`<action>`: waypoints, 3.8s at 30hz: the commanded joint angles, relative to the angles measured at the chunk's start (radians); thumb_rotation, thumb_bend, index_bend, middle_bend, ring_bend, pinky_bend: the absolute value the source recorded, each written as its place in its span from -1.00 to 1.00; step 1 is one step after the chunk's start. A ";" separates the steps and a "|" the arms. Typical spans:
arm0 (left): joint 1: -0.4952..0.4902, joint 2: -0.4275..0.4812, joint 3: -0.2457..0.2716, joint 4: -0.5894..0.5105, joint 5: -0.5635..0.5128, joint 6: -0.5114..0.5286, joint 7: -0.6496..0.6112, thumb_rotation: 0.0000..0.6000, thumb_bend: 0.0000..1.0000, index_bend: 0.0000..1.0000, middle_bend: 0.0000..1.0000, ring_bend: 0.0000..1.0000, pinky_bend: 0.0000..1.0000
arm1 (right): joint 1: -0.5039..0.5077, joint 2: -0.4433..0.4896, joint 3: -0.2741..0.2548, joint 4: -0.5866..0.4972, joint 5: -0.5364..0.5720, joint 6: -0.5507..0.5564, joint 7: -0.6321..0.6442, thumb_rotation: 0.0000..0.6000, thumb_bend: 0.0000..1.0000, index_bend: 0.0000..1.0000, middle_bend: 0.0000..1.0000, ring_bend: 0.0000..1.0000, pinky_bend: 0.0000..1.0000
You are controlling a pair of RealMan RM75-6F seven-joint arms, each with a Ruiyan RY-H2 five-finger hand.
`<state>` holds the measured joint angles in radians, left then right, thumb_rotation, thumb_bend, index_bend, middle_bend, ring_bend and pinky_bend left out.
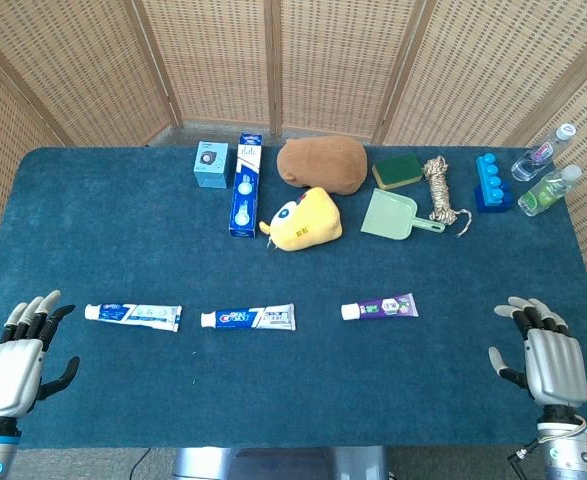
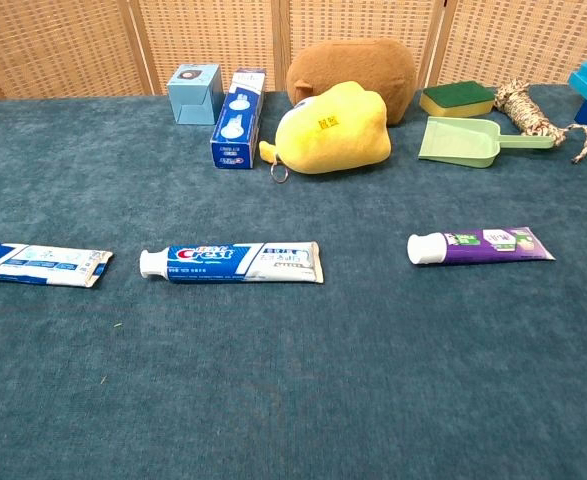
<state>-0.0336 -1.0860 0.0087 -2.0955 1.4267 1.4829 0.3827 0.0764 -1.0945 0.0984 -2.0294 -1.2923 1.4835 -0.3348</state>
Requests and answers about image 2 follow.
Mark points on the blue Crest toothpaste tube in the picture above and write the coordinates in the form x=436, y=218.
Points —
x=208, y=262

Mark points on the light green dustpan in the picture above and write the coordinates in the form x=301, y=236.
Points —
x=455, y=142

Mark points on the yellow plush toy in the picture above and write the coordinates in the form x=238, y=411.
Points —
x=333, y=135

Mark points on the wicker folding screen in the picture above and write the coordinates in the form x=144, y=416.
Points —
x=48, y=40

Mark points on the blue toothpaste carton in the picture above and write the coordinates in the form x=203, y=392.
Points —
x=237, y=120

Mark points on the flat toothpaste carton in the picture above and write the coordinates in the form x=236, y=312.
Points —
x=33, y=262

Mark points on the green yellow sponge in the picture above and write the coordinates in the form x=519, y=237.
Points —
x=455, y=100

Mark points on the purple toothpaste tube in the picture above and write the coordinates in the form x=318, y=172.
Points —
x=493, y=246

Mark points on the blue table cloth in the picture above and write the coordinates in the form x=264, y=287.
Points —
x=293, y=360

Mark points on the brown plush toy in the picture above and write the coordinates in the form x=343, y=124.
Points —
x=358, y=62

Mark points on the small light blue box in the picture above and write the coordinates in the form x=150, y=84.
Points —
x=193, y=95

